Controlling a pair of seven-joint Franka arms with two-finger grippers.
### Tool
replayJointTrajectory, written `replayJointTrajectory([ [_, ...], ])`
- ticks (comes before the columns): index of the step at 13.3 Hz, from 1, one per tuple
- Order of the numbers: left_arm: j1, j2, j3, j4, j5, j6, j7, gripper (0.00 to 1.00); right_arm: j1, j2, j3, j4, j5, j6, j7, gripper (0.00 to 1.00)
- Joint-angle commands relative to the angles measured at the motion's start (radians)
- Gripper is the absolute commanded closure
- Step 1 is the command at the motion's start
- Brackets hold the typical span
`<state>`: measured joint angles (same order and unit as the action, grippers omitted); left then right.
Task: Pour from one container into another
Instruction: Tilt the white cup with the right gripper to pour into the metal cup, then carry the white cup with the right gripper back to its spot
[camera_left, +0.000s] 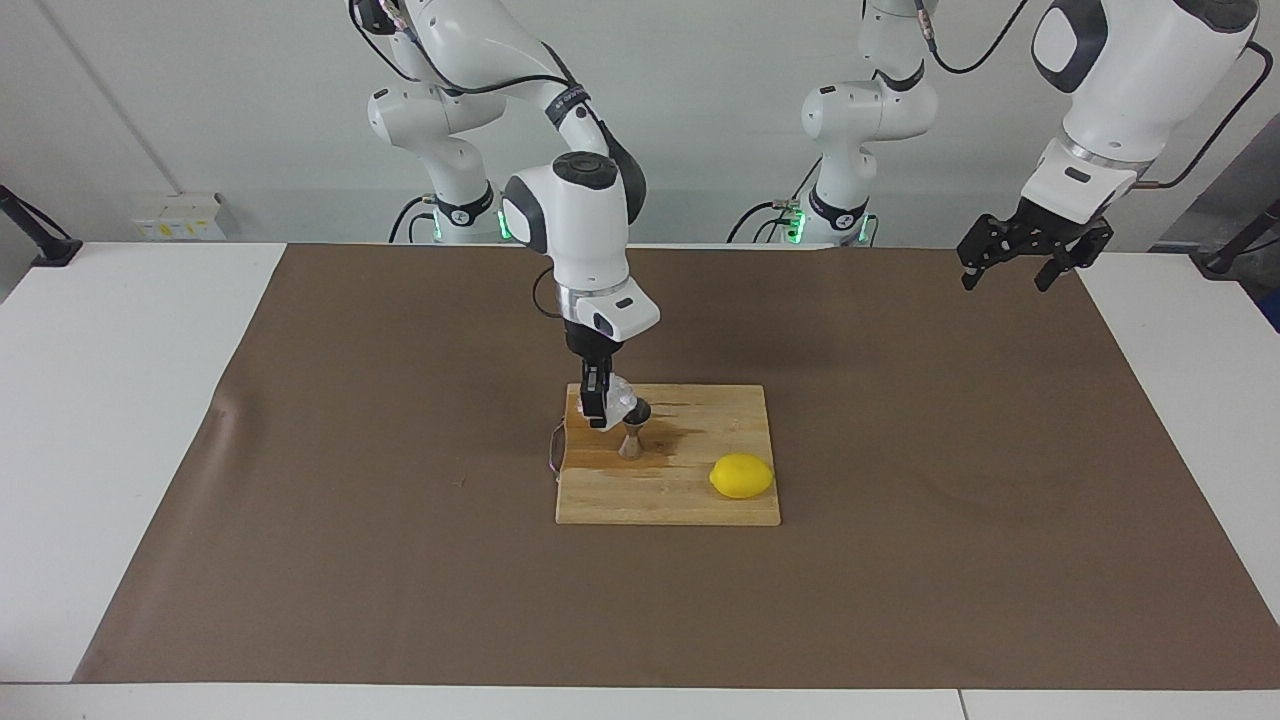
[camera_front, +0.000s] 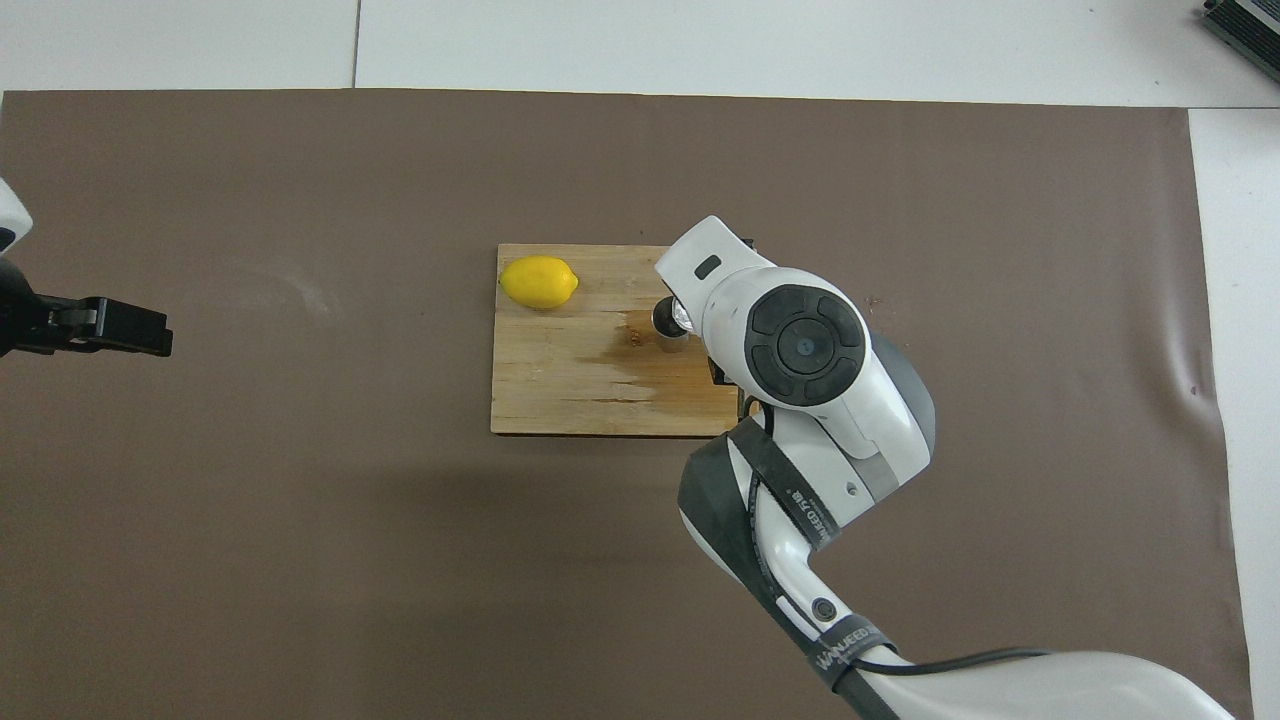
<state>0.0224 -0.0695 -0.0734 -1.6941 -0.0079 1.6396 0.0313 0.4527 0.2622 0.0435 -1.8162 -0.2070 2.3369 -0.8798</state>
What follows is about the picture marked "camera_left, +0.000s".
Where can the wooden cutting board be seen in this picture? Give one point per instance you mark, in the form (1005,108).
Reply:
(660,500)

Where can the steel double jigger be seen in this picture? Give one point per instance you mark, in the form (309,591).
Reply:
(632,440)

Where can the white wall outlet box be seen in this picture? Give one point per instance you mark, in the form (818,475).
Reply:
(180,218)

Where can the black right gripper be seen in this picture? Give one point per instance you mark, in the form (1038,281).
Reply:
(590,345)

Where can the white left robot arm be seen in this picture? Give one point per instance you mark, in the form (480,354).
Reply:
(1130,70)

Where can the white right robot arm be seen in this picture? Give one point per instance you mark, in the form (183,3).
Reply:
(585,220)

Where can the yellow lemon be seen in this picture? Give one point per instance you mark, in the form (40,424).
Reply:
(741,476)

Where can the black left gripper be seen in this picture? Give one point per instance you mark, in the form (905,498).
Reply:
(1045,230)

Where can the black clamp stand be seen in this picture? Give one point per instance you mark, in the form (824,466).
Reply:
(1235,248)
(45,248)

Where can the brown paper table mat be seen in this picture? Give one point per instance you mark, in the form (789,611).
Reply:
(640,600)

